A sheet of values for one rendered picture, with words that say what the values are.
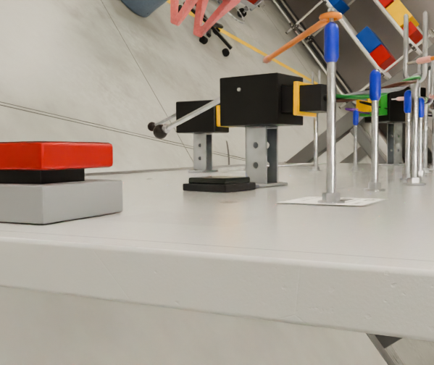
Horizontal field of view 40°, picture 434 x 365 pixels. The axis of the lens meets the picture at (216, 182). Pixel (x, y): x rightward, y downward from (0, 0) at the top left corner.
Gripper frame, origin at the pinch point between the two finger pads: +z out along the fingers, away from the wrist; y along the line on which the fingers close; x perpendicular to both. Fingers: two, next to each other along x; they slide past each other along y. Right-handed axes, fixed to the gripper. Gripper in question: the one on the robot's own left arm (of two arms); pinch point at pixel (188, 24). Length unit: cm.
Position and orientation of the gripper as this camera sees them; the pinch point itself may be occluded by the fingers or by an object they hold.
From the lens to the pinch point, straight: 86.4
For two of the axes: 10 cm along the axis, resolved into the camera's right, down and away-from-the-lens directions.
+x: -7.5, -4.1, 5.2
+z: -3.8, 9.1, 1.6
